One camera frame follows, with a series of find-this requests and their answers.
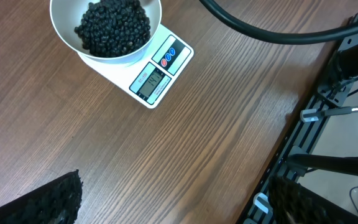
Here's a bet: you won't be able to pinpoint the black tripod leg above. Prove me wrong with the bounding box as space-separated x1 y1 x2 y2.
286 154 358 176

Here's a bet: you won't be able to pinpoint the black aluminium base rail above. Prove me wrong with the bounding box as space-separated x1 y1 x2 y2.
238 33 358 223

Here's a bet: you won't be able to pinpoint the white bowl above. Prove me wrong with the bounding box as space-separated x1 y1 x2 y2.
50 0 162 64

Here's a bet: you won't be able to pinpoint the white digital kitchen scale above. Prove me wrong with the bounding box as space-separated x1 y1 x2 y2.
81 25 194 109

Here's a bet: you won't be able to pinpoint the grey rail clamp lever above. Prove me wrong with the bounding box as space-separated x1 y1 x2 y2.
300 106 358 123

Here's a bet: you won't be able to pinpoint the black beans in bowl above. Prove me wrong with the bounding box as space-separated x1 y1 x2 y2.
74 0 151 58

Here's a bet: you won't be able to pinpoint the left black camera cable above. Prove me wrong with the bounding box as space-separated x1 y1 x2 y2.
199 0 358 45

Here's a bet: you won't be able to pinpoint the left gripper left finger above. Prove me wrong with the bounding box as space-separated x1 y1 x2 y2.
0 170 83 224

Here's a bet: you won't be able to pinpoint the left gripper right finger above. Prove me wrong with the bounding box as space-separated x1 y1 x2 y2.
268 176 358 224

